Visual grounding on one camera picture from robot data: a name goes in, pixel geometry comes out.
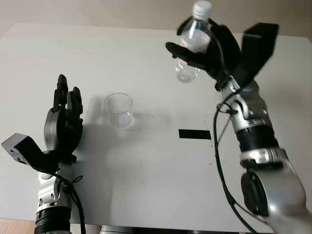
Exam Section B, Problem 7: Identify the black tape strip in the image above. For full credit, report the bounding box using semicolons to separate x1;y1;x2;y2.
178;129;212;140

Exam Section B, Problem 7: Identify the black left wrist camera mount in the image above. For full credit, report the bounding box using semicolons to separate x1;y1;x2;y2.
1;133;59;175

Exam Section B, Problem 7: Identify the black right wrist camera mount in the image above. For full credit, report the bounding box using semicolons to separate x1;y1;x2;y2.
233;22;279;86

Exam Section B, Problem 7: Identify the clear plastic water bottle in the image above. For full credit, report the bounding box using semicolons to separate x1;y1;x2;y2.
175;0;213;83

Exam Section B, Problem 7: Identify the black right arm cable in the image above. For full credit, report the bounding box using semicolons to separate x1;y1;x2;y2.
212;25;259;234

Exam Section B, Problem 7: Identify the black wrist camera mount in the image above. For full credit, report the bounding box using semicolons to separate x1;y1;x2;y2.
1;133;59;175
233;22;279;86

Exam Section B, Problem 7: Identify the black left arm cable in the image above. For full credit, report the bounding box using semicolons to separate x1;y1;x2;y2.
56;175;87;234

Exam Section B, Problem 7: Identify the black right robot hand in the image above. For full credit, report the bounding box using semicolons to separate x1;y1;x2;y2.
165;16;242;86

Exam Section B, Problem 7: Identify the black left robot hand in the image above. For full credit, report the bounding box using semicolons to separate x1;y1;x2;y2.
43;74;85;164

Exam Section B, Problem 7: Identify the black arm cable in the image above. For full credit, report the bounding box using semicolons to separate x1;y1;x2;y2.
56;175;87;234
212;25;259;234

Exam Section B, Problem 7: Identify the clear plastic cup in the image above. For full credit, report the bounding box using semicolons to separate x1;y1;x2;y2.
104;93;134;130

